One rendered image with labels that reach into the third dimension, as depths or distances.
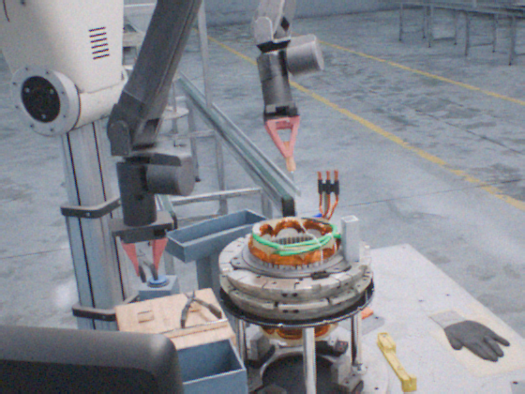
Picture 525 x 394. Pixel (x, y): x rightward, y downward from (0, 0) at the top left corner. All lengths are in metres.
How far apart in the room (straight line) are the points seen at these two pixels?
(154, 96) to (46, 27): 0.40
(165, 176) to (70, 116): 0.43
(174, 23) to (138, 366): 0.87
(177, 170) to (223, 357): 0.35
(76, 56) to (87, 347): 1.24
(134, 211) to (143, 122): 0.15
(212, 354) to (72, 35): 0.68
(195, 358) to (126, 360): 0.99
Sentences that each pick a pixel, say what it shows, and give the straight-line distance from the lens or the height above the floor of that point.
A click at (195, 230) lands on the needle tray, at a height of 1.05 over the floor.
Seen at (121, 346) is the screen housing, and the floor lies 1.56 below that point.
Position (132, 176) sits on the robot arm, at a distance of 1.13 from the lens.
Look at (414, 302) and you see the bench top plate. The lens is 1.92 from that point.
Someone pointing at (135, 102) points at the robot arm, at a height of 1.48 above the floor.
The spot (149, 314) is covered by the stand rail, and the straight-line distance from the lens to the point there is 1.30.
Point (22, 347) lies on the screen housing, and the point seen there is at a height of 1.56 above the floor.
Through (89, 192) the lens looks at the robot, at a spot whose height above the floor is 1.21.
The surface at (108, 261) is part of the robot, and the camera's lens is 1.64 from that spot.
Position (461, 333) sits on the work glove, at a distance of 1.76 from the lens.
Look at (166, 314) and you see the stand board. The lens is 1.32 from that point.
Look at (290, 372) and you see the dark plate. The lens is 1.63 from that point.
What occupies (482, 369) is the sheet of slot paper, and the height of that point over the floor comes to 0.78.
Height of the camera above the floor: 1.68
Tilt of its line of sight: 21 degrees down
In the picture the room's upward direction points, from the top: 4 degrees counter-clockwise
